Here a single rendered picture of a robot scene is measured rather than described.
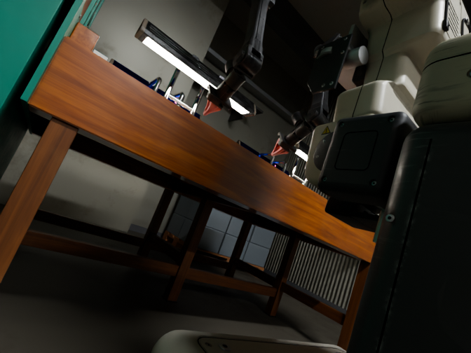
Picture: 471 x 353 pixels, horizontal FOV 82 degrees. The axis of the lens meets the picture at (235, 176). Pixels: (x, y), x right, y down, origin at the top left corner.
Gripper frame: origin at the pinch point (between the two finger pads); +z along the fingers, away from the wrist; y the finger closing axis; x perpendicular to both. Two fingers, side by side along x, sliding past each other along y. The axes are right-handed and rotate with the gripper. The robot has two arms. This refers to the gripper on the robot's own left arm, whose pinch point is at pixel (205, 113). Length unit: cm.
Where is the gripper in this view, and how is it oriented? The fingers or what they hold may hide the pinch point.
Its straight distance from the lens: 106.4
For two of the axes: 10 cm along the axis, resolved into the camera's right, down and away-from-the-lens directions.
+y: -7.3, -3.7, -5.7
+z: -6.7, 5.6, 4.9
